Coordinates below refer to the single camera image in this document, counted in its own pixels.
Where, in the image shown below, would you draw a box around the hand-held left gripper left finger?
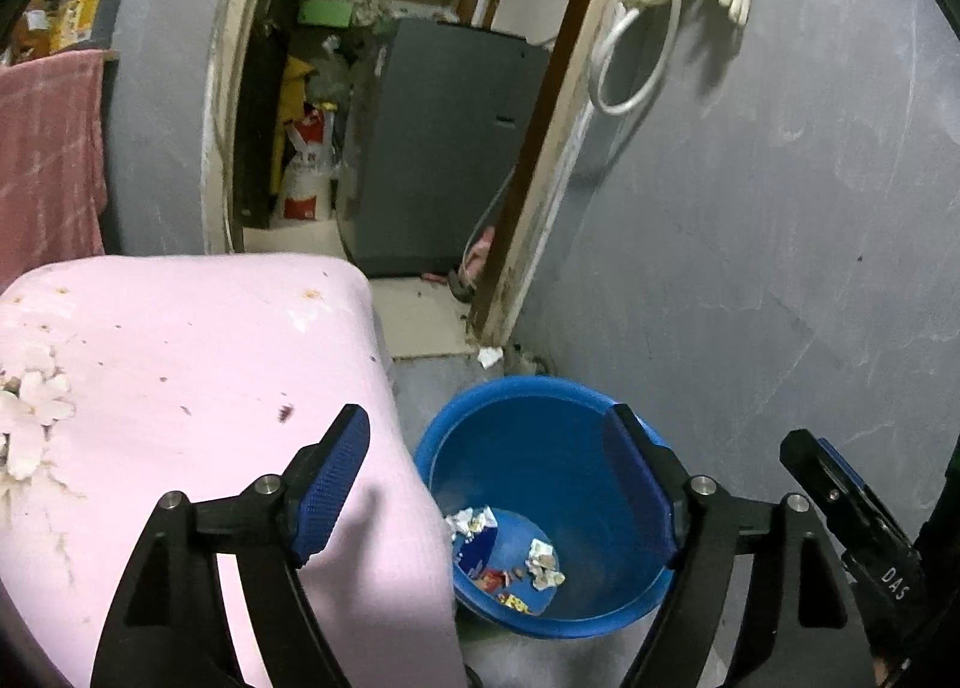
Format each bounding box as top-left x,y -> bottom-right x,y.
88,403 -> 372,688

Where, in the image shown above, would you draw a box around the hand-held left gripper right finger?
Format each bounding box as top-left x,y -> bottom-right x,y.
602,403 -> 852,688

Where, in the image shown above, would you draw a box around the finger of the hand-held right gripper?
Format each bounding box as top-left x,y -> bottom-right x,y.
778,428 -> 916,569

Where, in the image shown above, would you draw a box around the blue plastic bucket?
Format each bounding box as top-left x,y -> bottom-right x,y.
414,377 -> 680,640

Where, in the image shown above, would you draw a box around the paper ball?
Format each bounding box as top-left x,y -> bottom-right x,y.
525,539 -> 567,590

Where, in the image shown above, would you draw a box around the white torn foil wrapper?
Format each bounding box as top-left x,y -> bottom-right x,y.
445,506 -> 497,539

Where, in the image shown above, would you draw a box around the blue snack wrapper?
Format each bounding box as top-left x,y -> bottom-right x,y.
454,530 -> 500,580

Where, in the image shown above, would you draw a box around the pink table cloth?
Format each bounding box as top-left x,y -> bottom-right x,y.
0,253 -> 458,688

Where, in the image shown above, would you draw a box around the white tissue scraps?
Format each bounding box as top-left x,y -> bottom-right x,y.
0,343 -> 76,479

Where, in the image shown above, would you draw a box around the white and red rice bag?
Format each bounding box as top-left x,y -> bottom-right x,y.
274,101 -> 337,223

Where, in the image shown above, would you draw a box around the grey washing machine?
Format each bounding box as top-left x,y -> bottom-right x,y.
336,17 -> 552,278

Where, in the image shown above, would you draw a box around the yellow bag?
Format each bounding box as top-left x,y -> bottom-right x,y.
276,56 -> 316,157

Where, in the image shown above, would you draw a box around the clear plastic bags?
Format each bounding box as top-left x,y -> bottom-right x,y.
311,35 -> 361,104

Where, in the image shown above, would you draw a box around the pink hanging towel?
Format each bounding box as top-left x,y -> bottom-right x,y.
0,49 -> 108,284

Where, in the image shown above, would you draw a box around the green box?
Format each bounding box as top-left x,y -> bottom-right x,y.
298,0 -> 355,28

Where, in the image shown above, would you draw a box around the brown sauce bottle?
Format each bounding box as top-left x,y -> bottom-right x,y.
15,0 -> 61,63

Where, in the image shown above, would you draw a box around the wooden door frame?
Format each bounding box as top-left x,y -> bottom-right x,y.
201,0 -> 638,348

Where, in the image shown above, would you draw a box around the white hose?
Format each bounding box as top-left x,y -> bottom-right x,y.
587,0 -> 687,115

